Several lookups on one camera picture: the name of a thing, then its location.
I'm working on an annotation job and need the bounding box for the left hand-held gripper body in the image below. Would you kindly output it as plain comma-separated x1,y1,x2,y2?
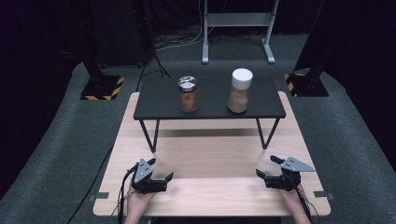
130,158,169,195

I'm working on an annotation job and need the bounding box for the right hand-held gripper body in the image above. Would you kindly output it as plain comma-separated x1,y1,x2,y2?
264,156,317,192

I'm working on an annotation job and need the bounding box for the silver lid spice jar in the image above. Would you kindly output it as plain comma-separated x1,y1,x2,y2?
177,75,199,113

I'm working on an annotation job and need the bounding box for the white lid spice jar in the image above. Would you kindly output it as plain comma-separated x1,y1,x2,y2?
226,67,254,114

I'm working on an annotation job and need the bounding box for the black metal shelf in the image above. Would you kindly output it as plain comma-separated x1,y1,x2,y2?
133,74,287,154

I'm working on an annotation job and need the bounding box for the person's right hand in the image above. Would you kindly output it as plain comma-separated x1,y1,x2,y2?
277,184,308,210

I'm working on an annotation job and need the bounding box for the person's left hand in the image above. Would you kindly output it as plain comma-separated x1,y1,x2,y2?
125,186,157,212

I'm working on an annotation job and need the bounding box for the black yellow striped stand base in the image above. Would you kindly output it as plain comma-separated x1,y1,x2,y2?
283,72,330,98
79,74,126,102

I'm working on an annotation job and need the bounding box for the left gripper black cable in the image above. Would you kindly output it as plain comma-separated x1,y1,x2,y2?
117,162,140,224

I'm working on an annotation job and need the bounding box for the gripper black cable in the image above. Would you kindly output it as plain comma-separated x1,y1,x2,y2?
297,188,321,224
117,162,140,224

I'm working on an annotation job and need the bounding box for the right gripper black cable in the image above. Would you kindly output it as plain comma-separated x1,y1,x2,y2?
297,188,321,224

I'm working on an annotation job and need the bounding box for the grey table bracket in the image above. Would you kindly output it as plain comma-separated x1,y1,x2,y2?
88,191,110,201
313,190,336,201

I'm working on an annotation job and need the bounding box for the black floor cable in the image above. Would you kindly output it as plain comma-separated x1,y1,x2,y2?
65,146,115,224

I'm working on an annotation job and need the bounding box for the bundle of floor cables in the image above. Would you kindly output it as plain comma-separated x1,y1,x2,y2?
154,26,219,51

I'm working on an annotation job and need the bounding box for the white metal stand frame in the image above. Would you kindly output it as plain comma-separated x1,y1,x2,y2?
201,0,279,65

